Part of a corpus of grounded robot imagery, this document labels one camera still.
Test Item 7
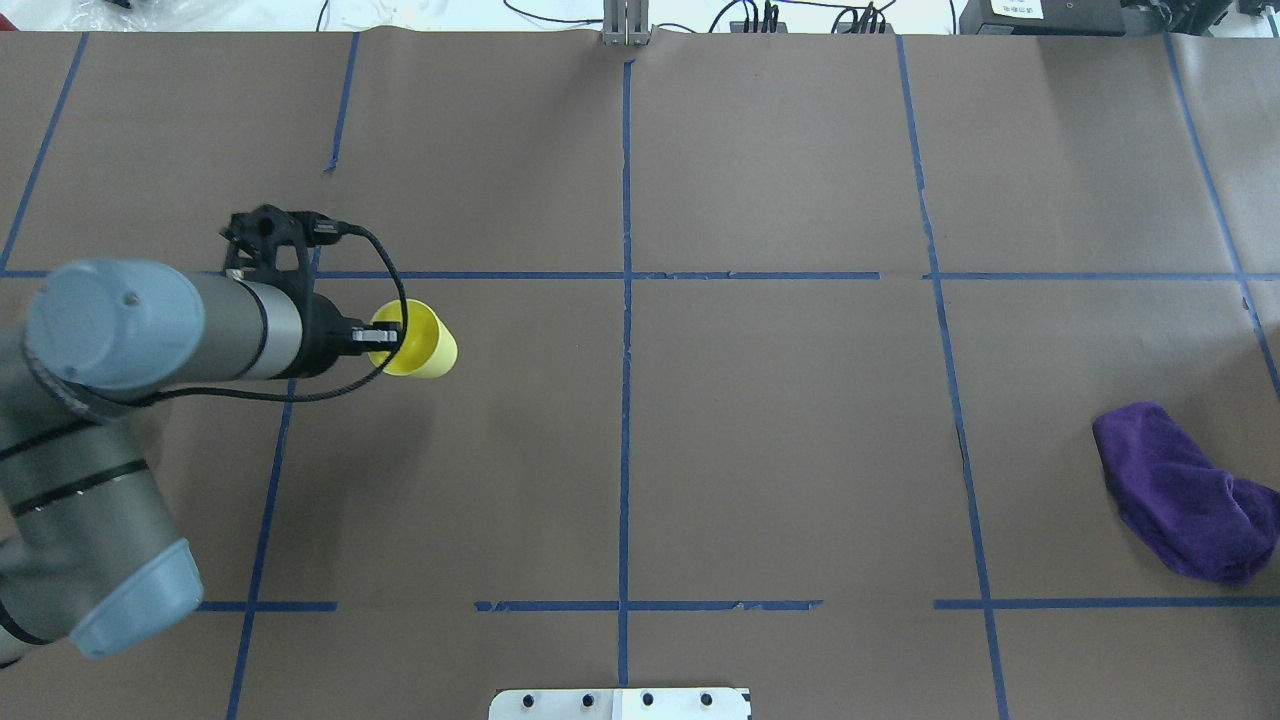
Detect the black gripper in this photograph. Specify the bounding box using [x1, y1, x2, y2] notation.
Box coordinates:
[298, 293, 403, 379]

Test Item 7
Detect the yellow plastic cup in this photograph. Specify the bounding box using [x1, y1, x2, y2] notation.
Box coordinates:
[381, 299, 458, 379]

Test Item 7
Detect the purple cloth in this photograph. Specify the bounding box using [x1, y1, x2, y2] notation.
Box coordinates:
[1091, 402, 1279, 585]

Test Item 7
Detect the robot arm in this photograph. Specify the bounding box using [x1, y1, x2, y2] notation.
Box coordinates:
[3, 258, 410, 667]

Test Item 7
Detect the black device box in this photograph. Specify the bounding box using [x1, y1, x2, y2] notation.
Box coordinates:
[957, 1, 1125, 37]

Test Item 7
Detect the black power strip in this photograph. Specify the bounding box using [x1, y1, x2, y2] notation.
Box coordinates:
[730, 17, 788, 35]

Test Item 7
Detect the black camera cable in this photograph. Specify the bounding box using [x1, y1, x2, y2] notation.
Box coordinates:
[150, 225, 410, 405]

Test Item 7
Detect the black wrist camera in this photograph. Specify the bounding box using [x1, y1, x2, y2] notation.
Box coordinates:
[221, 205, 349, 296]

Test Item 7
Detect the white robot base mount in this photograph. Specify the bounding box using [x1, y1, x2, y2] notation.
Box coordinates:
[488, 687, 753, 719]

